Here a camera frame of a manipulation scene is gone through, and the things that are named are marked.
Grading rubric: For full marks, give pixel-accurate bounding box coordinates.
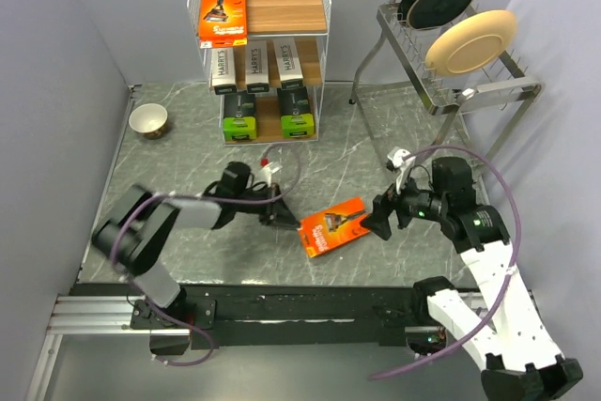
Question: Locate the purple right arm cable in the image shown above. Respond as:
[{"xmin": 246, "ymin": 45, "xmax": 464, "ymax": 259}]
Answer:
[{"xmin": 368, "ymin": 145, "xmax": 522, "ymax": 381}]

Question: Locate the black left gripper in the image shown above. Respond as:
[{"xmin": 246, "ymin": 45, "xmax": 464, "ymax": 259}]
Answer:
[{"xmin": 234, "ymin": 182, "xmax": 301, "ymax": 227}]

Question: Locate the metal dish rack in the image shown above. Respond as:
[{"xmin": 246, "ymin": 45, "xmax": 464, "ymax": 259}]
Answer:
[{"xmin": 349, "ymin": 0, "xmax": 544, "ymax": 159}]

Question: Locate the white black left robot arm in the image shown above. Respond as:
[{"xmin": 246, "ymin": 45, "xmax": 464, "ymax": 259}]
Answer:
[{"xmin": 91, "ymin": 162, "xmax": 301, "ymax": 328}]

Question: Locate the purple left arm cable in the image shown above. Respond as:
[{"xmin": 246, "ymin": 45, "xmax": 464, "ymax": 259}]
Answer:
[{"xmin": 110, "ymin": 145, "xmax": 304, "ymax": 368}]

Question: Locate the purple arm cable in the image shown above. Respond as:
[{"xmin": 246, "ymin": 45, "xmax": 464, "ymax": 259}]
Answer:
[
  {"xmin": 368, "ymin": 145, "xmax": 522, "ymax": 381},
  {"xmin": 110, "ymin": 145, "xmax": 304, "ymax": 368}
]

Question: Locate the red floral ceramic bowl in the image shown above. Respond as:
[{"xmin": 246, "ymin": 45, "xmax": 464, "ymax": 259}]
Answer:
[{"xmin": 128, "ymin": 103, "xmax": 168, "ymax": 139}]

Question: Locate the Gillette Labs razor box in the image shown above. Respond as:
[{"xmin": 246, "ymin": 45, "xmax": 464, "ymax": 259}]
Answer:
[
  {"xmin": 222, "ymin": 91, "xmax": 257, "ymax": 141},
  {"xmin": 277, "ymin": 87, "xmax": 316, "ymax": 138}
]

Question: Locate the white wire wooden shelf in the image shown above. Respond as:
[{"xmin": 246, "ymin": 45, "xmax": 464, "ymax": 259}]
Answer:
[{"xmin": 187, "ymin": 0, "xmax": 331, "ymax": 145}]

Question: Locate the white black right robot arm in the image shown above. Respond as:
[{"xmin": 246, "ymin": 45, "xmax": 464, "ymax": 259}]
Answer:
[{"xmin": 361, "ymin": 148, "xmax": 583, "ymax": 400}]

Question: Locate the beige plate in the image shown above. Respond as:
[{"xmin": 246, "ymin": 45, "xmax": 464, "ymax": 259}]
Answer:
[{"xmin": 424, "ymin": 10, "xmax": 517, "ymax": 77}]

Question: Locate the white Harry's box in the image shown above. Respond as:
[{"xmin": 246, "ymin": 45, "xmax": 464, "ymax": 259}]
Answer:
[
  {"xmin": 273, "ymin": 37, "xmax": 304, "ymax": 89},
  {"xmin": 211, "ymin": 48, "xmax": 237, "ymax": 95},
  {"xmin": 245, "ymin": 40, "xmax": 270, "ymax": 94}
]

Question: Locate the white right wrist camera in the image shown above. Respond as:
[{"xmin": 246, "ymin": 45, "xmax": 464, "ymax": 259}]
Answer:
[{"xmin": 386, "ymin": 147, "xmax": 416, "ymax": 194}]

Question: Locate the orange Gillette pack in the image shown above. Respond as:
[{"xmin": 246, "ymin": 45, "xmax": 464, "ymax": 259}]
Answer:
[
  {"xmin": 298, "ymin": 197, "xmax": 370, "ymax": 258},
  {"xmin": 196, "ymin": 0, "xmax": 248, "ymax": 49}
]

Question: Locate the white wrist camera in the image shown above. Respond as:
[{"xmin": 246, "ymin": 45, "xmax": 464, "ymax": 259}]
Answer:
[
  {"xmin": 386, "ymin": 147, "xmax": 416, "ymax": 194},
  {"xmin": 256, "ymin": 157, "xmax": 282, "ymax": 186}
]

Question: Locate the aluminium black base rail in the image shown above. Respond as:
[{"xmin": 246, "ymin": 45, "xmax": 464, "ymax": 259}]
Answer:
[{"xmin": 23, "ymin": 285, "xmax": 569, "ymax": 401}]

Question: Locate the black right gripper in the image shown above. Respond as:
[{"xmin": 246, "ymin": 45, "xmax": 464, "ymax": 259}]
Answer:
[{"xmin": 359, "ymin": 162, "xmax": 446, "ymax": 237}]

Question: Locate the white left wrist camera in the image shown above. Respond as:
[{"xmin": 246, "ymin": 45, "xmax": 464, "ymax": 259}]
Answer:
[{"xmin": 256, "ymin": 157, "xmax": 282, "ymax": 186}]

